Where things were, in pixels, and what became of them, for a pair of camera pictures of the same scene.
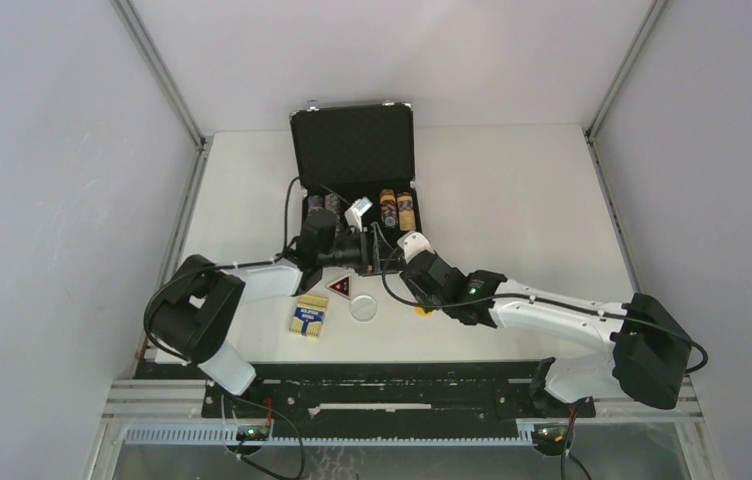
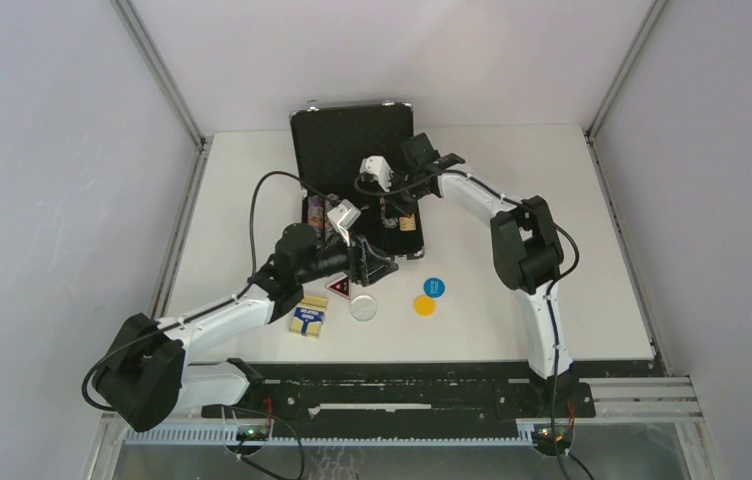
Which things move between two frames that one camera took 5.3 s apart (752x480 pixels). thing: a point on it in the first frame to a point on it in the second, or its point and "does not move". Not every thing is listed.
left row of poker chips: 315,203 does not move
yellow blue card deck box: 309,317 does not move
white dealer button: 363,308 does not move
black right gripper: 419,297 to 392,197
